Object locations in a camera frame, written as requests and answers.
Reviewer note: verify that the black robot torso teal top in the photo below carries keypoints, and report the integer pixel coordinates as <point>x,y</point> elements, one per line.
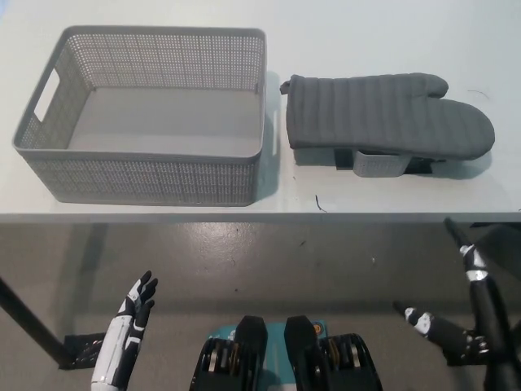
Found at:
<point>252,350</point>

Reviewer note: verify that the small grey perforated basket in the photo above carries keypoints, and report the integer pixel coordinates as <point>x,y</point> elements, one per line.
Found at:
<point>378,166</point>

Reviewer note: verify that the large grey perforated basket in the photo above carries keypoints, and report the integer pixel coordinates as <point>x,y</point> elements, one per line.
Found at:
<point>138,179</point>

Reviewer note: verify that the black flat pad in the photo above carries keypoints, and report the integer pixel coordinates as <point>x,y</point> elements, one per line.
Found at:
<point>343,159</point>

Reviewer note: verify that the black table leg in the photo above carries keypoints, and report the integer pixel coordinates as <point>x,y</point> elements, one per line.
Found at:
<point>28,317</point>

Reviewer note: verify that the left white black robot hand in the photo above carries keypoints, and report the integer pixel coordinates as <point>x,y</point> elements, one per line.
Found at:
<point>116,346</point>

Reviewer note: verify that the thin curved black thread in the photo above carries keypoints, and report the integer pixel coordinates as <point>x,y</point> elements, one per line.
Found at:
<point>479,92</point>

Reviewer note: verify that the short black thread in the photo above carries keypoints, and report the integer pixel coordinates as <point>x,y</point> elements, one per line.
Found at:
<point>318,204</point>

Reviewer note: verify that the dark grey quilted oven glove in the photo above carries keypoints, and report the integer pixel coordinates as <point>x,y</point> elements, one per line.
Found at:
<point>366,114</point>

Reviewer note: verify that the black perforated foot plate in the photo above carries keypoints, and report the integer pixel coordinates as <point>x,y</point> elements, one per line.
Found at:
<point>458,358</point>
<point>87,350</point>

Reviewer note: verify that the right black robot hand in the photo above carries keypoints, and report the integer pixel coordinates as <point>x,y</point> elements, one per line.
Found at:
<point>494,334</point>

